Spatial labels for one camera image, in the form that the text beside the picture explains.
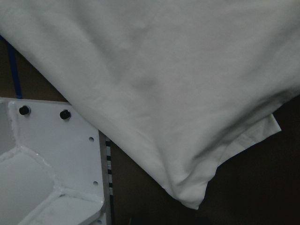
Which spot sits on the cream long-sleeve cat shirt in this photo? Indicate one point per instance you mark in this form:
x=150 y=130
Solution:
x=180 y=86

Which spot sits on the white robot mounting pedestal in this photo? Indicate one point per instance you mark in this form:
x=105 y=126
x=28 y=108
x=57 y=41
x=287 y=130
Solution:
x=53 y=166

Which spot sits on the blue tape grid lines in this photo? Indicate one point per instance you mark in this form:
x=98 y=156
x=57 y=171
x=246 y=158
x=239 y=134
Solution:
x=14 y=70

